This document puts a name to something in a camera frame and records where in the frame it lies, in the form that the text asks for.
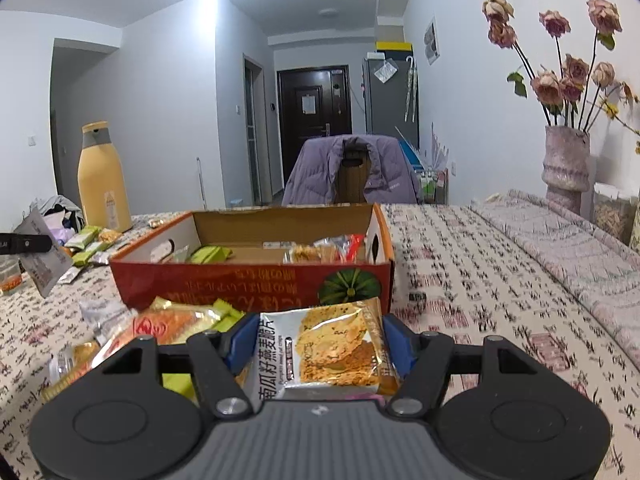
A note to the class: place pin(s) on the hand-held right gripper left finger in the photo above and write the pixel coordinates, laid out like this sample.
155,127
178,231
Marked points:
240,345

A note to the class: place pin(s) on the grey interior door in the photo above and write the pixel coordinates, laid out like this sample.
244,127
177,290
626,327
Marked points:
252,135

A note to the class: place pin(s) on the crumpled white snack packet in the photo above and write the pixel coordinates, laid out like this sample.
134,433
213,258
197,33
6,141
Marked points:
105,315

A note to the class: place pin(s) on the white paper notice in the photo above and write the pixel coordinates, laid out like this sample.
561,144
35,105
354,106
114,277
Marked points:
308,104

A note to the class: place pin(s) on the orange cardboard box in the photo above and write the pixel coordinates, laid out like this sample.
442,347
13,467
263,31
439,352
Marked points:
225,280

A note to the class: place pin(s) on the grey quilted blanket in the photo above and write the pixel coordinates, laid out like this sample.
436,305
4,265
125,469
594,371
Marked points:
550,250

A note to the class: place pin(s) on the wooden chair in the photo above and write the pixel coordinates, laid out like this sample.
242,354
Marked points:
350,185

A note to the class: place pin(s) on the dried rose bouquet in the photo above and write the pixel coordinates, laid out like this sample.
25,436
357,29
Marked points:
547,85

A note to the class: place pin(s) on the small white sachet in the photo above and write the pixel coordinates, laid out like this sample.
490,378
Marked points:
70,275

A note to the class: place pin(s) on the clear plastic bag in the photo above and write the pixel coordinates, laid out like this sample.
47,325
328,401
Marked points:
385,72

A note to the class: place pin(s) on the yellow box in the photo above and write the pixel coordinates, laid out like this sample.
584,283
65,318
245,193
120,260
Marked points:
395,45

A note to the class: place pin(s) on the round ceiling light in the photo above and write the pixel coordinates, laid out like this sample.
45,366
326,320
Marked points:
330,11

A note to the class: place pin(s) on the yellow flower branches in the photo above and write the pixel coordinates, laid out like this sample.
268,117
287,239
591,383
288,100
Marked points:
611,110

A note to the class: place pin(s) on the long green snack packet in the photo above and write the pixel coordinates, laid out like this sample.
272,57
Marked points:
210,254
225,312

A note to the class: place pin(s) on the grey snack packet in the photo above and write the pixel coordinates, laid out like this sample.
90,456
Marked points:
45,265

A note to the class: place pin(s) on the white folded umbrella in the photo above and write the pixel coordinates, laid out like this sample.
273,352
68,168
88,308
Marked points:
411,85

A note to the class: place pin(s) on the speckled vase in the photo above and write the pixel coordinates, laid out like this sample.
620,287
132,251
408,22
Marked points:
636,230

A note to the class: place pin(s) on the small orange cracker packet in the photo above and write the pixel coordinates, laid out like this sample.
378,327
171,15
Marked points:
110,236

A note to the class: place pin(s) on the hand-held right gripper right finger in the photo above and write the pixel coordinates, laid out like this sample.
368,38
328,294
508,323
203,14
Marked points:
400,345

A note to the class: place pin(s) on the purple tissue pack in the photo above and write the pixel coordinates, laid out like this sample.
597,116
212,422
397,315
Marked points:
59,235

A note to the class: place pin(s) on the dark entrance door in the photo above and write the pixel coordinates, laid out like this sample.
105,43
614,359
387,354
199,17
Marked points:
295,160

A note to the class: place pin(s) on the white gold cracker packet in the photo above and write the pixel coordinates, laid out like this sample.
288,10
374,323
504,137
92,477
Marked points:
305,254
325,350

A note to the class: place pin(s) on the purple padded jacket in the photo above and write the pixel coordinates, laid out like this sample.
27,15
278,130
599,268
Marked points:
310,175

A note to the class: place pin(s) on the small green snack packet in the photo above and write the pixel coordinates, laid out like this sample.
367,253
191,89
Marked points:
92,255
82,237

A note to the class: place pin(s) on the white wall outlet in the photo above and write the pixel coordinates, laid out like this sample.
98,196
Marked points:
454,168

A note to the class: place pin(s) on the yellow thermos bottle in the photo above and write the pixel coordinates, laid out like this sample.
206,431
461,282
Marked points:
102,185

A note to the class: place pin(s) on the green drink carton pack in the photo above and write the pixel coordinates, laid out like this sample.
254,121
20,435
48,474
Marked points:
432,187

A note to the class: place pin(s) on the grey refrigerator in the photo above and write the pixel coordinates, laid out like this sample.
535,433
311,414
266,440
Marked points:
380,105

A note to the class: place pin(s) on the pink ceramic vase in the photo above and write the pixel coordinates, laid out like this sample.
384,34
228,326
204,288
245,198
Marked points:
565,170

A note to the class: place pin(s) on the glass storage jar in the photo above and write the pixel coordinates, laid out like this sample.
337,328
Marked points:
612,215

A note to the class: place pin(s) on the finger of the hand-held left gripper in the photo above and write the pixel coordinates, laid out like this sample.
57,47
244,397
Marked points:
25,243

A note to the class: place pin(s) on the red noodle snack packet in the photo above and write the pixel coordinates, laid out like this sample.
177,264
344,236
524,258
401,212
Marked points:
352,247

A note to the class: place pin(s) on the orange stick snack packet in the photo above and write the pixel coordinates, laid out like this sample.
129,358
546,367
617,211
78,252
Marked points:
165,327

